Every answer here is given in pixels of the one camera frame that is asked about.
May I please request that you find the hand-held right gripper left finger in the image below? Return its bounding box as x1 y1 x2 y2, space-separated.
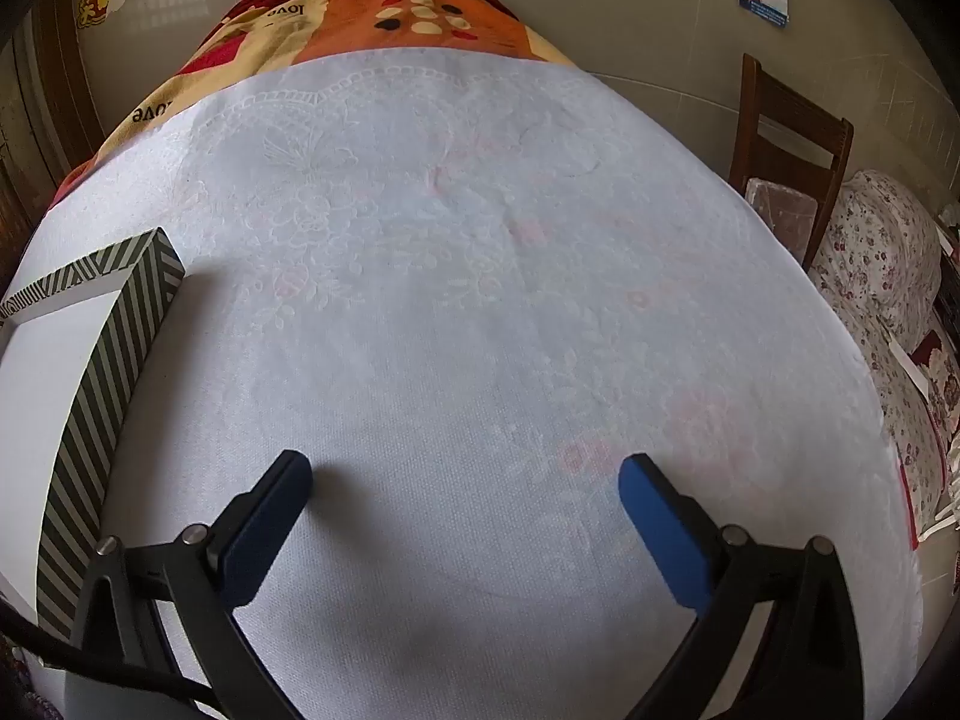
71 450 314 720

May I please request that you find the pink plastic bag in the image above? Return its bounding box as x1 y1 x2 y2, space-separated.
745 176 818 248

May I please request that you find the black cable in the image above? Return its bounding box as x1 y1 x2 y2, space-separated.
0 600 226 713

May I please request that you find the striped cardboard box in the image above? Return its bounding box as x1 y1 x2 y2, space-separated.
0 227 186 646

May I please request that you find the orange printed blanket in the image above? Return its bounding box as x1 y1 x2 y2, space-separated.
45 0 593 196

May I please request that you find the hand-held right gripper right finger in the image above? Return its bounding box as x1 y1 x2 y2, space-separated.
617 454 860 720

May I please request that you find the floral bedding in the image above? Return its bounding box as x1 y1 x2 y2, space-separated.
806 169 960 541

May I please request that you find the brown wooden chair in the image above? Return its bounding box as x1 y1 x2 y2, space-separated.
727 52 856 275

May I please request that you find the dark wooden door frame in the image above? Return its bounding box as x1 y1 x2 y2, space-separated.
0 0 106 271

